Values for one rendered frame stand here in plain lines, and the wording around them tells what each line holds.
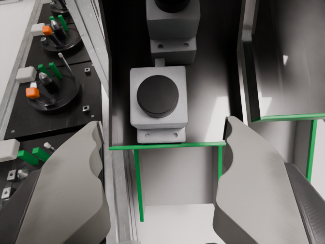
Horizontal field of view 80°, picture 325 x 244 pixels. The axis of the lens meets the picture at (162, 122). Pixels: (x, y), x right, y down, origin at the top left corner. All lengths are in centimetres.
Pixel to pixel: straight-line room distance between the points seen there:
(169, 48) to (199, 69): 5
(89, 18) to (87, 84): 41
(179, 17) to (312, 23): 18
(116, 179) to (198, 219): 21
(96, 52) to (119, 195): 29
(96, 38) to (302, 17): 23
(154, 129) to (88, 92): 44
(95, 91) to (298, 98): 48
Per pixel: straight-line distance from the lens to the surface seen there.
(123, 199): 43
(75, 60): 72
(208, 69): 22
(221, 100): 22
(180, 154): 34
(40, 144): 55
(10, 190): 49
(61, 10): 98
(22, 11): 142
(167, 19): 18
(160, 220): 52
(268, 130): 39
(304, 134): 39
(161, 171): 35
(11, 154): 56
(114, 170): 46
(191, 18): 18
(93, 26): 23
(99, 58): 25
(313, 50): 29
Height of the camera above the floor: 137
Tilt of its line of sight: 57 degrees down
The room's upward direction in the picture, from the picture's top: 6 degrees counter-clockwise
